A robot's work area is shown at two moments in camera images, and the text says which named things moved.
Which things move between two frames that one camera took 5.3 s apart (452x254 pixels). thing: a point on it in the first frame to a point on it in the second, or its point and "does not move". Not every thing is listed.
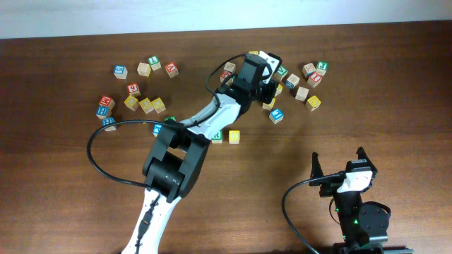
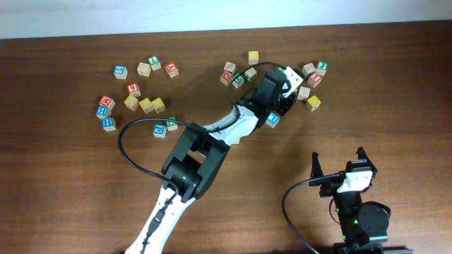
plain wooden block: [144, 69] does not move
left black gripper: [270, 94] to [288, 104]
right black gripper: [329, 188] does not move
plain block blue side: [307, 69] does not move
